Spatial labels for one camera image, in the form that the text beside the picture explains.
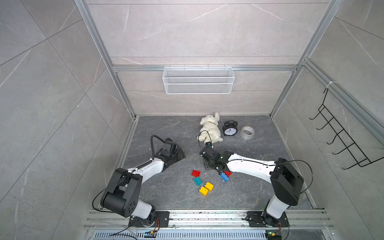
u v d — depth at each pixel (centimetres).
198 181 86
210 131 96
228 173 87
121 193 44
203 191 80
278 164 48
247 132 110
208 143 78
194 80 100
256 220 74
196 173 88
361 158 59
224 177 86
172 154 74
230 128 102
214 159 66
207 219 75
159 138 80
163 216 74
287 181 45
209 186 82
